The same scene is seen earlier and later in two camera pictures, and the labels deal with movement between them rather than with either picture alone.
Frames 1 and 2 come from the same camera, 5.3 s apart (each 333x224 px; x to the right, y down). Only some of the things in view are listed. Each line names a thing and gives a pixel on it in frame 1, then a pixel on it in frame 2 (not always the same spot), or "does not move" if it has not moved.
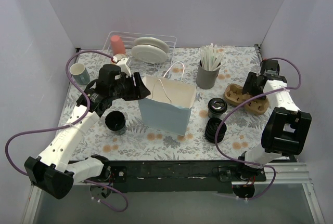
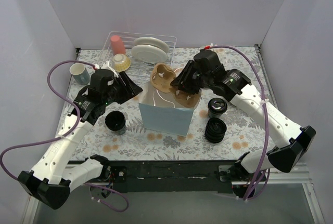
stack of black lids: (210, 129) does not move
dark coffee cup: (216, 106) does not move
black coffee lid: (217, 106) does not move
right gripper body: (252, 85) to (189, 77)
